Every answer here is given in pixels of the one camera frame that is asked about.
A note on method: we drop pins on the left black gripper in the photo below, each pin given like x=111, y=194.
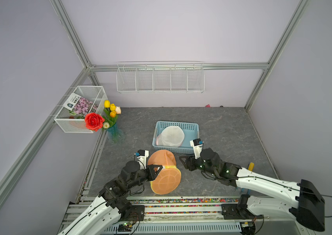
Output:
x=152, y=174

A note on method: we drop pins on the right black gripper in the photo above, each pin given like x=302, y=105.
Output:
x=190, y=159

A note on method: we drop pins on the orange mesh laundry bag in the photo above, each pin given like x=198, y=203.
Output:
x=169, y=177

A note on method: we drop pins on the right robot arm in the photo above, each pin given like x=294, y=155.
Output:
x=301, y=201

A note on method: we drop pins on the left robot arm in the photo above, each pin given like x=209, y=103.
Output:
x=116, y=194

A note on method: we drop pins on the white mesh laundry bag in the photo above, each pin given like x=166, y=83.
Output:
x=172, y=136

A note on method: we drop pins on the light blue plastic basket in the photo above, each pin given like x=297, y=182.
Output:
x=191, y=131

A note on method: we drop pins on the tulip bouquet in vase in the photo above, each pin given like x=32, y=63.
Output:
x=111, y=115

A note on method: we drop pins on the red artificial rose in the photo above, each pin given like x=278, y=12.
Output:
x=94, y=121

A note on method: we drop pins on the purple flower packet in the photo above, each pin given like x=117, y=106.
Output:
x=77, y=105

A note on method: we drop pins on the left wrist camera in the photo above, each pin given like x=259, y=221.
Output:
x=141, y=157

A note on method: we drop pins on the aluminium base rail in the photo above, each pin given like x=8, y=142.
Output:
x=190, y=216

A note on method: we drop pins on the long white wire shelf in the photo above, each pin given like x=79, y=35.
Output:
x=161, y=78

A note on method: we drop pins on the white wire corner basket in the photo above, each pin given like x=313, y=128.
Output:
x=76, y=124

